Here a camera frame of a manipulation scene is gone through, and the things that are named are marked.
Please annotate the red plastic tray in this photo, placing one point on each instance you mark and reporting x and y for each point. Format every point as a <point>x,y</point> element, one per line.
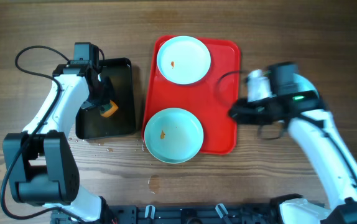
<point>209,99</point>

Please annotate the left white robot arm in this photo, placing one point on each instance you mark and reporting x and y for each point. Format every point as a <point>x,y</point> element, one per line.
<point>42,175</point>

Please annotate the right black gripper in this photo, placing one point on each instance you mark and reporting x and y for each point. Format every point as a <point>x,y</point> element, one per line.
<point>242,116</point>

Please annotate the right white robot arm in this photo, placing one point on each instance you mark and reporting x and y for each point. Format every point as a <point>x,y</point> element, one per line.
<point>309,122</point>

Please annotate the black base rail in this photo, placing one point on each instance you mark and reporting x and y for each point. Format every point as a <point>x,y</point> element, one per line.
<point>242,214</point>

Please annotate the teal plate with stain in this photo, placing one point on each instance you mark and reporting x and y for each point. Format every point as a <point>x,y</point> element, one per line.
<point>173,135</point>

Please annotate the white plate with stain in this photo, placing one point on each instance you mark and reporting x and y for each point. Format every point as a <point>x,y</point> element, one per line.
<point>183,60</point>

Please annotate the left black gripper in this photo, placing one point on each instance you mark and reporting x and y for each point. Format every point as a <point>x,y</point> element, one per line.
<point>109,93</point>

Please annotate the orange green sponge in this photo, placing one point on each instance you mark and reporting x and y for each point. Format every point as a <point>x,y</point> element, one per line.
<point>109,109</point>

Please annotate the black water tray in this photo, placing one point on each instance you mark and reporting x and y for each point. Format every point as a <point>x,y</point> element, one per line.
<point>91,125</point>

